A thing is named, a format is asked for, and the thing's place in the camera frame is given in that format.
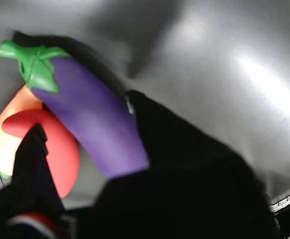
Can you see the purple toy aubergine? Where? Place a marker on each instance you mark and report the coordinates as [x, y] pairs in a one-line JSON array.
[[92, 112]]

